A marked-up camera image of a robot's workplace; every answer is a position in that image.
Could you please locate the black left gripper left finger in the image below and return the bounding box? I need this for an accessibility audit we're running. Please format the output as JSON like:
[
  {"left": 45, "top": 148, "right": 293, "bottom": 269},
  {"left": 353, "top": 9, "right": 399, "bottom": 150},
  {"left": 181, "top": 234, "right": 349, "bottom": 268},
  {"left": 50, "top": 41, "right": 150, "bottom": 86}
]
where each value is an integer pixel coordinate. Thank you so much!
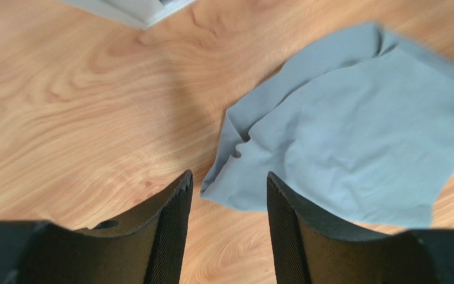
[{"left": 0, "top": 170, "right": 193, "bottom": 283}]

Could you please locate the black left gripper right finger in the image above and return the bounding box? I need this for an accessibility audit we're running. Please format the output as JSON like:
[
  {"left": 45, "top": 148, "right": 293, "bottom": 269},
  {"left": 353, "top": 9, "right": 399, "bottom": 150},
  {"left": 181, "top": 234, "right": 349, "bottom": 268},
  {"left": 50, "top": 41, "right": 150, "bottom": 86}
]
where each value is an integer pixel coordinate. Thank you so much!
[{"left": 267, "top": 173, "right": 454, "bottom": 283}]

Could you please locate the grey underwear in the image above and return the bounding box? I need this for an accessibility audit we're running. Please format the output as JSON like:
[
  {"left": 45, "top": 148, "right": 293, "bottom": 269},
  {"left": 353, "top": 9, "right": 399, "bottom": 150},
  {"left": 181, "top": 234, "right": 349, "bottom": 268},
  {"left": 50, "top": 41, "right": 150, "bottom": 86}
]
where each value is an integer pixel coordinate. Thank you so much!
[{"left": 200, "top": 23, "right": 454, "bottom": 228}]

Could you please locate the white file organizer rack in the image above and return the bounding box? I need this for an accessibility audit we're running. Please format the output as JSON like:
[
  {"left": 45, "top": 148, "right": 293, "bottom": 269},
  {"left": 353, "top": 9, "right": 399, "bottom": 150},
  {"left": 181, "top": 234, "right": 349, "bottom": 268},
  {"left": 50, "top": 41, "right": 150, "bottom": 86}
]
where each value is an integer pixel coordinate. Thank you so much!
[{"left": 63, "top": 0, "right": 194, "bottom": 30}]

